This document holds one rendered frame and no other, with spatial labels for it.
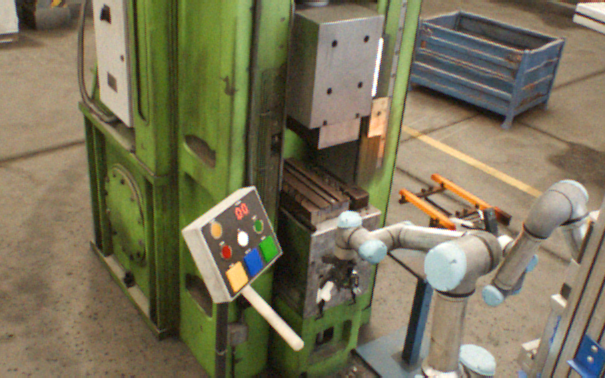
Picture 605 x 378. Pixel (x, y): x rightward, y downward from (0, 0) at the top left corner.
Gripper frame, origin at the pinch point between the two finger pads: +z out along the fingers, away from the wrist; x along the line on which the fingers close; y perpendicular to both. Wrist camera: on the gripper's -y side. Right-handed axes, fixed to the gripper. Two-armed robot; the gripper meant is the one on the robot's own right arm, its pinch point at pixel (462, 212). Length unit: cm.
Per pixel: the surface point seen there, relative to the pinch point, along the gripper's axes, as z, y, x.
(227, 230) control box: 20, -9, -96
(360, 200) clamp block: 37.6, 9.3, -21.1
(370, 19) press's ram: 37, -70, -29
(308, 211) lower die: 39, 8, -48
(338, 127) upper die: 37, -29, -38
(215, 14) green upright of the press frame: 73, -66, -73
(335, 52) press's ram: 37, -60, -44
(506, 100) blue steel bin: 207, 82, 289
